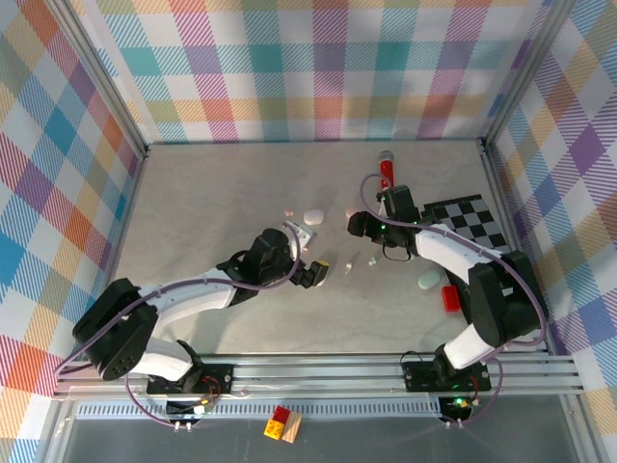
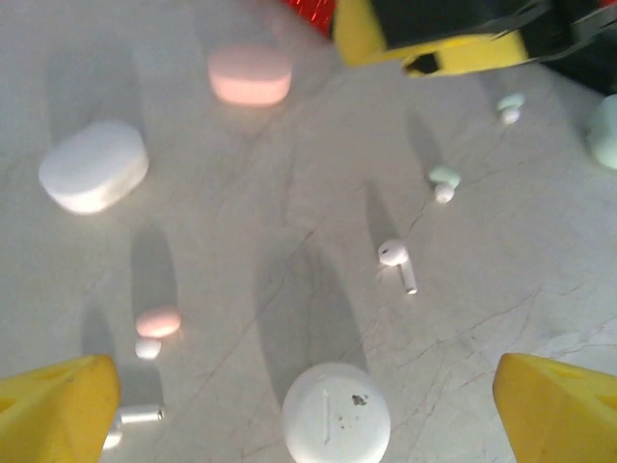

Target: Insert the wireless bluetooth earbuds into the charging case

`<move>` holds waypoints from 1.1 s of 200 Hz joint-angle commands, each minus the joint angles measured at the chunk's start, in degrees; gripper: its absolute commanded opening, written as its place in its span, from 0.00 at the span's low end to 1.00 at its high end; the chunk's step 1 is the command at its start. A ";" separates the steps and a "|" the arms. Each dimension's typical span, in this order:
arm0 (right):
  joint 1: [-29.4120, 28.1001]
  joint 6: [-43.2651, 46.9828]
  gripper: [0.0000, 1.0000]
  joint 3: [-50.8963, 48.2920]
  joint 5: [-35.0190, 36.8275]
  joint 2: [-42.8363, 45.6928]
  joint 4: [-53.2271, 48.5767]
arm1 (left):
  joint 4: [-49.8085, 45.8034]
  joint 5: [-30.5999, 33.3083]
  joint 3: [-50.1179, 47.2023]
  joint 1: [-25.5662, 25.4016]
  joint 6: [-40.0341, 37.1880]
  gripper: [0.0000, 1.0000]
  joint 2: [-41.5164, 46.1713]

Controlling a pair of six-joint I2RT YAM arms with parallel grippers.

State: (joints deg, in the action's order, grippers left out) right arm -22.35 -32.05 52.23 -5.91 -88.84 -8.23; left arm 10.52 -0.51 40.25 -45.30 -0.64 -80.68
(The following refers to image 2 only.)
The red glitter toy microphone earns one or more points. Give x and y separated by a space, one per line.
315 12

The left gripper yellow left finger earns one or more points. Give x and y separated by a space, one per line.
53 415

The white stem earbud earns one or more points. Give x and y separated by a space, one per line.
391 253
140 414

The mint earbud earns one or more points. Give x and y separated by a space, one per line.
510 103
443 176

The white oval earbud case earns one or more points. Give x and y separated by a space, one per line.
94 166

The pink earbud case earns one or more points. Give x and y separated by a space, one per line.
249 77

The mint earbud case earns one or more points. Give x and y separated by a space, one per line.
605 135

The pink earbud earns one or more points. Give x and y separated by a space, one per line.
156 323

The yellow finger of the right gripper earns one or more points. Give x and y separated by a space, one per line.
361 38

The white round earbud case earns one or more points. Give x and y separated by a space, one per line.
332 419

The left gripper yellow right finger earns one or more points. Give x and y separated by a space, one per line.
564 419

